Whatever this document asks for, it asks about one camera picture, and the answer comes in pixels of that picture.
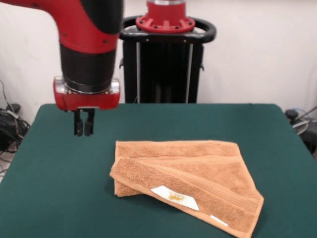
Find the orange terry towel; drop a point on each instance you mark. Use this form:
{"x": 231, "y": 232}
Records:
{"x": 198, "y": 173}

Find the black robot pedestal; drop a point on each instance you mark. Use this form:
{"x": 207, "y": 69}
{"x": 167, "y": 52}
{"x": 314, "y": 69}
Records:
{"x": 168, "y": 69}

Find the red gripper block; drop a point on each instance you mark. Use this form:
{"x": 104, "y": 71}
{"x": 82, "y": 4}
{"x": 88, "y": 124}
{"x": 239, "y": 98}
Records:
{"x": 86, "y": 101}

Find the dark green table cloth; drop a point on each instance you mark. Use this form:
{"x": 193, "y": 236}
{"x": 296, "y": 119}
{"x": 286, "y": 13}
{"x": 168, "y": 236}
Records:
{"x": 62, "y": 173}

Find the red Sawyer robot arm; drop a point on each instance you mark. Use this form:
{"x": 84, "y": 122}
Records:
{"x": 86, "y": 37}

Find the grey round stand base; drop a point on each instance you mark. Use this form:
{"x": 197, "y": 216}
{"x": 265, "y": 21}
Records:
{"x": 300, "y": 127}

